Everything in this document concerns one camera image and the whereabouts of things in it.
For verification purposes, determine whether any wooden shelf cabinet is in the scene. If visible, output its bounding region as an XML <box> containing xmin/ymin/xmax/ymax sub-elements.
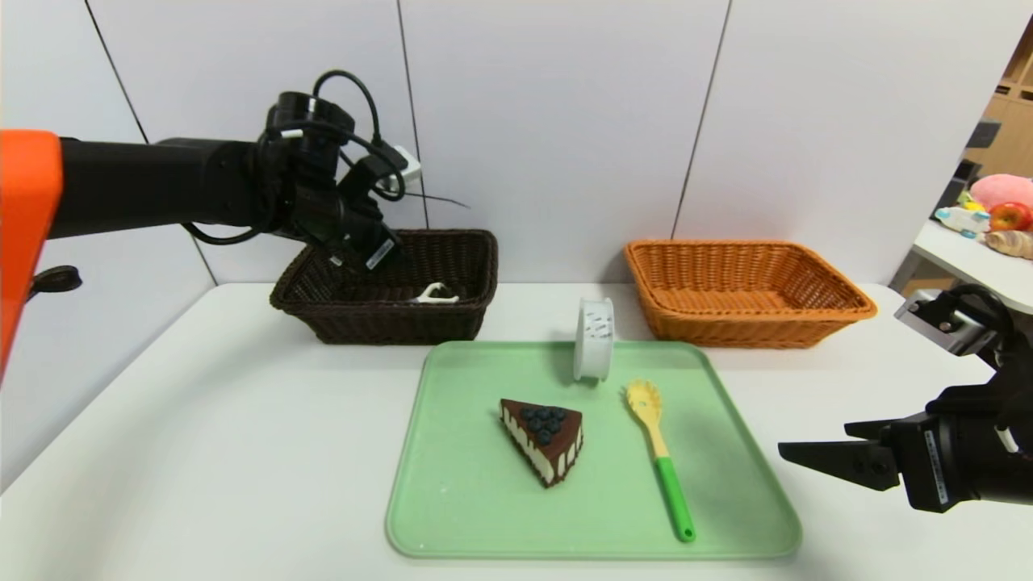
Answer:
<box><xmin>958</xmin><ymin>16</ymin><xmax>1033</xmax><ymax>180</ymax></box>

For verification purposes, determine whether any red apple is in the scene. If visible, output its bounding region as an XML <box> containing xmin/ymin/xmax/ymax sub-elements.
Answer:
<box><xmin>989</xmin><ymin>202</ymin><xmax>1033</xmax><ymax>232</ymax></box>

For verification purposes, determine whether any brown bread loaf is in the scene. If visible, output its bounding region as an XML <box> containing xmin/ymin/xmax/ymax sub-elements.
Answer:
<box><xmin>985</xmin><ymin>230</ymin><xmax>1033</xmax><ymax>260</ymax></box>

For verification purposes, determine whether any orange wicker basket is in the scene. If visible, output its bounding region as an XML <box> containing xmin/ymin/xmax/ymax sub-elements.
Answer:
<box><xmin>623</xmin><ymin>239</ymin><xmax>878</xmax><ymax>349</ymax></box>

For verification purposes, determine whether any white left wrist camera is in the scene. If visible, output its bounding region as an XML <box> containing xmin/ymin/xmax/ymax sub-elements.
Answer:
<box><xmin>386</xmin><ymin>145</ymin><xmax>423</xmax><ymax>192</ymax></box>

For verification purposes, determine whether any pink plush toy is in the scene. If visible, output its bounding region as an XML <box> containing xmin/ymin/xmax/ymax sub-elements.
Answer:
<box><xmin>968</xmin><ymin>173</ymin><xmax>1033</xmax><ymax>211</ymax></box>

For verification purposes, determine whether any white peeler with grey handle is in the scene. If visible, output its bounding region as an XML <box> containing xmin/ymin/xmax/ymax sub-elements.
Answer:
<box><xmin>408</xmin><ymin>282</ymin><xmax>461</xmax><ymax>306</ymax></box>

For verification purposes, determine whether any chocolate blueberry cake slice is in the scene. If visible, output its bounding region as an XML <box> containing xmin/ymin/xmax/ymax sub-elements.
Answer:
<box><xmin>500</xmin><ymin>397</ymin><xmax>583</xmax><ymax>488</ymax></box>

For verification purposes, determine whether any light green plastic tray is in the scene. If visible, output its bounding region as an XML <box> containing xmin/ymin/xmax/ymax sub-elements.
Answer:
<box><xmin>385</xmin><ymin>340</ymin><xmax>803</xmax><ymax>559</ymax></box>

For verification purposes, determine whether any dark brown wicker basket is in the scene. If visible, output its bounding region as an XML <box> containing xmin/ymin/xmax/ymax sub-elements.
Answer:
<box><xmin>270</xmin><ymin>229</ymin><xmax>500</xmax><ymax>346</ymax></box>

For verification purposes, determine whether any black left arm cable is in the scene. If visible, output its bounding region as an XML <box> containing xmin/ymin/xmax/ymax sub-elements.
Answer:
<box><xmin>182</xmin><ymin>70</ymin><xmax>408</xmax><ymax>246</ymax></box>

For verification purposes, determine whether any white side table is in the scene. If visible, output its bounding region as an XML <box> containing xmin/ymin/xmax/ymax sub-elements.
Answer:
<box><xmin>888</xmin><ymin>219</ymin><xmax>1033</xmax><ymax>316</ymax></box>

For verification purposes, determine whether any thin black zip tie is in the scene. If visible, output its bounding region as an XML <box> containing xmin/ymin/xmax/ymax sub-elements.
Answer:
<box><xmin>402</xmin><ymin>190</ymin><xmax>471</xmax><ymax>210</ymax></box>

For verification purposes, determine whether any white unicorn toy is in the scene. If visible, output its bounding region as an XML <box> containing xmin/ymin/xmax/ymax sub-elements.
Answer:
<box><xmin>935</xmin><ymin>206</ymin><xmax>990</xmax><ymax>239</ymax></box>

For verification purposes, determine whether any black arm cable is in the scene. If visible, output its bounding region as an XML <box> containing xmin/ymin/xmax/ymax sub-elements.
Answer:
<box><xmin>182</xmin><ymin>70</ymin><xmax>408</xmax><ymax>246</ymax></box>
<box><xmin>951</xmin><ymin>282</ymin><xmax>1019</xmax><ymax>344</ymax></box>

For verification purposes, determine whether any yellow pasta spoon green handle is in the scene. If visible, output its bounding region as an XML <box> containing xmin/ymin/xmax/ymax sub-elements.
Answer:
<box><xmin>622</xmin><ymin>380</ymin><xmax>696</xmax><ymax>542</ymax></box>

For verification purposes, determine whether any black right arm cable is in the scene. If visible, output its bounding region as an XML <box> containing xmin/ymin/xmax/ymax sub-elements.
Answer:
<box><xmin>951</xmin><ymin>282</ymin><xmax>1019</xmax><ymax>344</ymax></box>

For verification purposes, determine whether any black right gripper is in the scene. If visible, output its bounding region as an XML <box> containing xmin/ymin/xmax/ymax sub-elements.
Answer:
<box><xmin>777</xmin><ymin>409</ymin><xmax>1033</xmax><ymax>514</ymax></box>

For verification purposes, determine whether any black office chair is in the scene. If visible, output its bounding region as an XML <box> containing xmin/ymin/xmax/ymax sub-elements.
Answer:
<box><xmin>936</xmin><ymin>119</ymin><xmax>999</xmax><ymax>211</ymax></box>

